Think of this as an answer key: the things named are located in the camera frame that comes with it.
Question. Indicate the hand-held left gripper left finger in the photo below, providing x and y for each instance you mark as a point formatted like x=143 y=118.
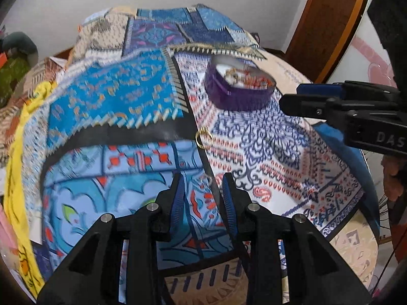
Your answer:
x=178 y=197

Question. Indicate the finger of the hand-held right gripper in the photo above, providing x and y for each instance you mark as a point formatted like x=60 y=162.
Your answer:
x=319 y=89
x=305 y=105

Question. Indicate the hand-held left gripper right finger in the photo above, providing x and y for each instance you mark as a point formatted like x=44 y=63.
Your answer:
x=227 y=197

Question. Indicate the purple heart-shaped jewelry box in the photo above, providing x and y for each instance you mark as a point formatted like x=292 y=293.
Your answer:
x=237 y=90

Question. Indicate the person's right hand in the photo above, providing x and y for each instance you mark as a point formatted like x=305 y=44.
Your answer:
x=391 y=178

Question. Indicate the brown wooden door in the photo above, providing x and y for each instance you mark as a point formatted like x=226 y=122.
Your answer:
x=324 y=25

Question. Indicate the patchwork printed blanket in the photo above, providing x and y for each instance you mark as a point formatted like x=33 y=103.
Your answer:
x=190 y=133

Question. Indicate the yellow cloth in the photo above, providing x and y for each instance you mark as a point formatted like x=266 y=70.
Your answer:
x=22 y=171

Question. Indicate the orange striped blanket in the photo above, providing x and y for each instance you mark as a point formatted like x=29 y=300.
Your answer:
x=35 y=101

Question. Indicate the green patterned cloth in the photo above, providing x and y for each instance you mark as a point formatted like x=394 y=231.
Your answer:
x=11 y=76

